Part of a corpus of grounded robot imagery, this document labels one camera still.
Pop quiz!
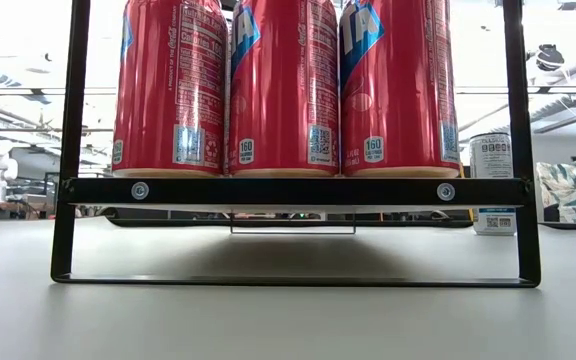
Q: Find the red Fanta soda can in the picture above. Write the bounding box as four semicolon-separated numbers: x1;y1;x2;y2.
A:
338;0;462;180
111;0;229;179
227;0;342;179

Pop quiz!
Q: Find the tall white can blue band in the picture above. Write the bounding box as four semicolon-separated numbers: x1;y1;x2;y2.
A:
469;131;518;236

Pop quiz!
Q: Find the leaf pattern panel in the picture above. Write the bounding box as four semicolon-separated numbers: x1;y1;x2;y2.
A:
536;158;576;224

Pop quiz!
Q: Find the wooden shelf black metal frame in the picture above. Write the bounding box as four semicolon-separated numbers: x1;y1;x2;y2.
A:
50;0;543;289

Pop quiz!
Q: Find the black ceiling cable reel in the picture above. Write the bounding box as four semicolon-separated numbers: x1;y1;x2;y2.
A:
535;43;567;72

